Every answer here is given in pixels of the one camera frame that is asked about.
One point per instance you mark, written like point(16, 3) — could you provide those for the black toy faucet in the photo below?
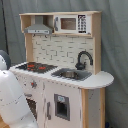
point(84, 61)

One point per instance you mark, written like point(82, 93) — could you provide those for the wooden toy kitchen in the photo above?
point(61, 50)

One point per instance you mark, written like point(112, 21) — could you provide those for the red left stove knob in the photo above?
point(33, 84)

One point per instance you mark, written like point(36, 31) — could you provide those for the white fridge door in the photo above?
point(74, 95)

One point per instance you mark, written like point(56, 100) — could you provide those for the grey range hood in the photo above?
point(38, 27)

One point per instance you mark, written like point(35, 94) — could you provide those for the white oven door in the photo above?
point(32, 104)

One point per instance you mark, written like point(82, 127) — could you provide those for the black toy stovetop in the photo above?
point(36, 67)

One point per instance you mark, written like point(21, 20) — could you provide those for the white toy microwave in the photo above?
point(72, 24)

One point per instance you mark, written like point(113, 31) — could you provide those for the grey ice dispenser panel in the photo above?
point(62, 106)

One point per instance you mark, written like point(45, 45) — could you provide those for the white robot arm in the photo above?
point(14, 108)

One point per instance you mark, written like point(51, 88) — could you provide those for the grey toy sink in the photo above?
point(72, 74)

